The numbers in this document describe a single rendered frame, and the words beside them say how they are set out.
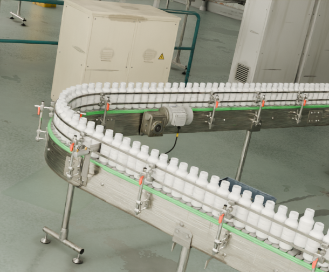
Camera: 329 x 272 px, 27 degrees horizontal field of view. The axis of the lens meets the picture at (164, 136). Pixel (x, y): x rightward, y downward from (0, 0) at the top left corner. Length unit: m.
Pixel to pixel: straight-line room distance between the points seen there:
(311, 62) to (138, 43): 3.32
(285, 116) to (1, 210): 2.25
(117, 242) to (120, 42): 2.71
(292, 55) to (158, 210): 6.32
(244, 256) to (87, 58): 4.11
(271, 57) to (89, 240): 4.94
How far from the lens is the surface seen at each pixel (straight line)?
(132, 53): 7.06
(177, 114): 4.39
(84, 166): 3.41
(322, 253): 2.85
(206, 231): 3.11
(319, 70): 9.84
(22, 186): 5.45
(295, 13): 9.15
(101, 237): 4.86
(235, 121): 4.98
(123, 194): 3.35
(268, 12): 8.81
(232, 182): 3.71
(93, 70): 6.87
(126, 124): 4.38
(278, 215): 2.94
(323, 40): 9.70
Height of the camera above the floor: 2.27
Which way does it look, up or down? 19 degrees down
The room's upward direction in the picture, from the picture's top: 11 degrees clockwise
